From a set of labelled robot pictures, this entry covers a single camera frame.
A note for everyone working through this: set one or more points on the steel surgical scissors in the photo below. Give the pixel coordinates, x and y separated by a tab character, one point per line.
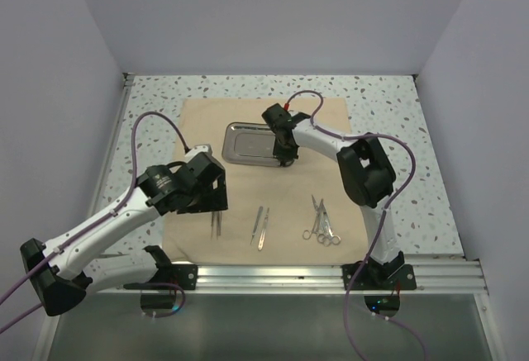
320	226

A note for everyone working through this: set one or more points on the steel tweezers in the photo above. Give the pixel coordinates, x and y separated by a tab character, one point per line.
219	224
216	226

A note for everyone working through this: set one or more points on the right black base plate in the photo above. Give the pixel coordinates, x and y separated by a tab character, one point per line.
402	279

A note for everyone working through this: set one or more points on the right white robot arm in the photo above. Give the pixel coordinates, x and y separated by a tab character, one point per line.
366	174

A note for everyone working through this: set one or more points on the steel forceps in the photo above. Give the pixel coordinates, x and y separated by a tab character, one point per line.
213	224

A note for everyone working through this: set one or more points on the beige cloth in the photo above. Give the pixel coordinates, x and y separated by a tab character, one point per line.
285	195

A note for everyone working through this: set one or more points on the steel instrument tray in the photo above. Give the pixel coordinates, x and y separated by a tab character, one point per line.
252	144

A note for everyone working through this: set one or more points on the steel scalpel handle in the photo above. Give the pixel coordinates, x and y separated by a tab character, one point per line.
263	231
257	220

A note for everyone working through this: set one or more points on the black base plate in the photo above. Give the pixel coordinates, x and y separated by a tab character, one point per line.
184	276
402	279

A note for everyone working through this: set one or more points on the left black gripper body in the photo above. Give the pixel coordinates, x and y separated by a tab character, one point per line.
207	199

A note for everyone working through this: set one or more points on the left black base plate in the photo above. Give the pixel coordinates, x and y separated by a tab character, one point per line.
184	276

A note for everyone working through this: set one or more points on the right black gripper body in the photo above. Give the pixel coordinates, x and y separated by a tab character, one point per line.
286	153

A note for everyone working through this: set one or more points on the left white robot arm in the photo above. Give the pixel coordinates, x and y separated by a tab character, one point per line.
64	270

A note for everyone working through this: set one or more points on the aluminium rail frame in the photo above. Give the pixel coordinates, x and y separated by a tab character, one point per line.
309	311

